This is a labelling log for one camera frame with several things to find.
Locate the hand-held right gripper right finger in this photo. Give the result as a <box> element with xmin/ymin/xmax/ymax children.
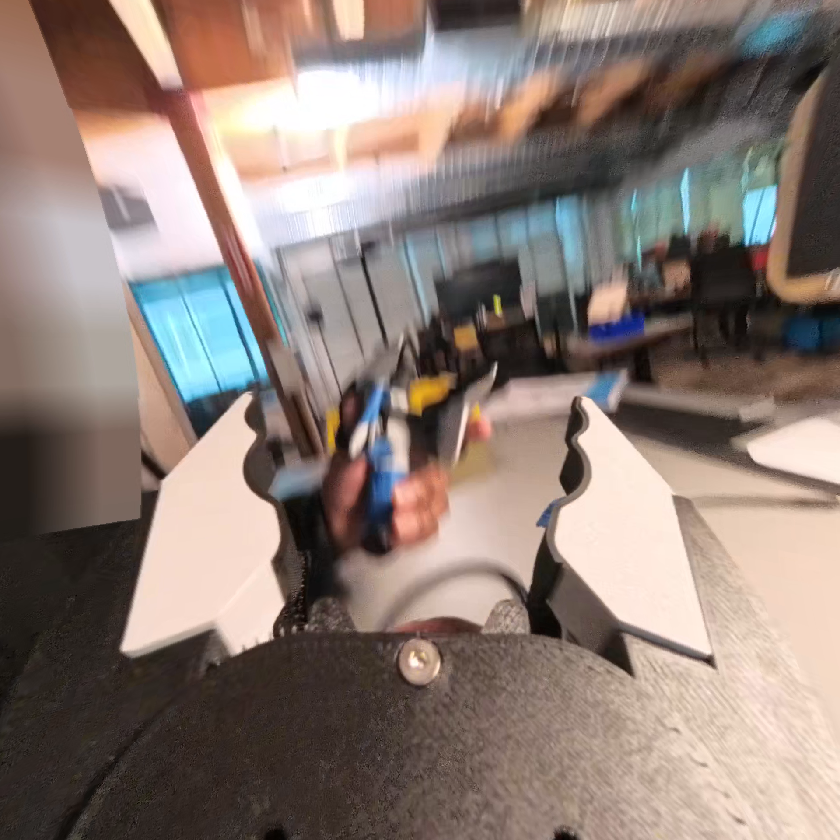
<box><xmin>530</xmin><ymin>395</ymin><xmax>716</xmax><ymax>660</ymax></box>

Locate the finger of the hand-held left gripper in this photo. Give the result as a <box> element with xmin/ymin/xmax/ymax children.
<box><xmin>435</xmin><ymin>361</ymin><xmax>501</xmax><ymax>468</ymax></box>
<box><xmin>354</xmin><ymin>338</ymin><xmax>406</xmax><ymax>396</ymax></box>

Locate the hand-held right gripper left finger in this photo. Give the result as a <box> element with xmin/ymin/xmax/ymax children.
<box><xmin>120</xmin><ymin>390</ymin><xmax>309</xmax><ymax>658</ymax></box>

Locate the person's left hand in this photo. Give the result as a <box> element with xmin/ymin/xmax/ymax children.
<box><xmin>323</xmin><ymin>416</ymin><xmax>494</xmax><ymax>553</ymax></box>

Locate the white and blue box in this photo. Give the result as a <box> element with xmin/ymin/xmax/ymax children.
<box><xmin>504</xmin><ymin>369</ymin><xmax>632</xmax><ymax>422</ymax></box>

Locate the table with blue bins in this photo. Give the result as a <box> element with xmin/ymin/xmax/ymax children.
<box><xmin>563</xmin><ymin>308</ymin><xmax>698</xmax><ymax>385</ymax></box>

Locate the white flat base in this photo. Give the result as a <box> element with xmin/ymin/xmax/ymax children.
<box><xmin>730</xmin><ymin>412</ymin><xmax>840</xmax><ymax>488</ymax></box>

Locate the black panel with tan rim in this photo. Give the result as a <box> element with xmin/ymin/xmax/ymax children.
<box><xmin>766</xmin><ymin>66</ymin><xmax>840</xmax><ymax>307</ymax></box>

